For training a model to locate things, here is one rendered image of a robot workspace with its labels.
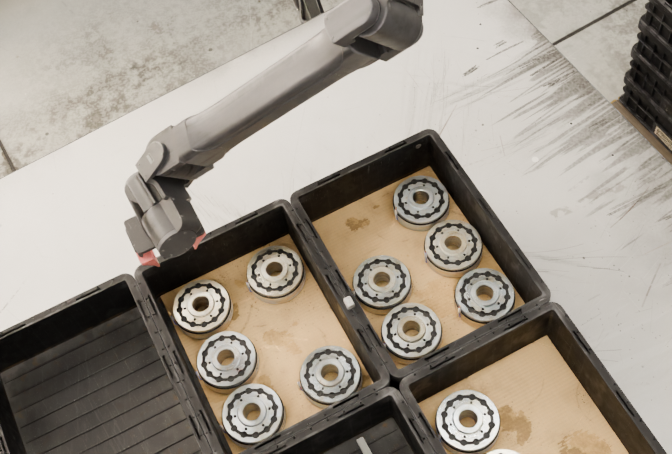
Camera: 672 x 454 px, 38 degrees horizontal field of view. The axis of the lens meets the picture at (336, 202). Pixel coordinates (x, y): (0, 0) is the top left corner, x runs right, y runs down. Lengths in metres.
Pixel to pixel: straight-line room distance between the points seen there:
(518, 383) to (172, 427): 0.58
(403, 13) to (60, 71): 2.25
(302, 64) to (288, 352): 0.65
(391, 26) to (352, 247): 0.71
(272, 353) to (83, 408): 0.34
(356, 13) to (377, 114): 0.98
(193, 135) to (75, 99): 1.91
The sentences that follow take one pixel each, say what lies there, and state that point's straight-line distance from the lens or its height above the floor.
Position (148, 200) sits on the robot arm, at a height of 1.26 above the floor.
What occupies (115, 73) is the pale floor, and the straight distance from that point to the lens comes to 3.24.
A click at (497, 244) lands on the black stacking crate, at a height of 0.89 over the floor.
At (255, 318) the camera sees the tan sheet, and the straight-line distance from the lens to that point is 1.74.
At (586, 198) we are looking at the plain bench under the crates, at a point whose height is 0.70.
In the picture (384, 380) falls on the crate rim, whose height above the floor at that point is 0.93.
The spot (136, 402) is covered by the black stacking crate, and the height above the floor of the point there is 0.83.
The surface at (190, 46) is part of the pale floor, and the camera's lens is 3.24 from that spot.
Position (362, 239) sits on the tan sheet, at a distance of 1.79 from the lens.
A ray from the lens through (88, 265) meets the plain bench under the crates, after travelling 2.02.
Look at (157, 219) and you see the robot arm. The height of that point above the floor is 1.26.
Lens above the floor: 2.39
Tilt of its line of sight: 58 degrees down
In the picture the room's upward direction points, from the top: 9 degrees counter-clockwise
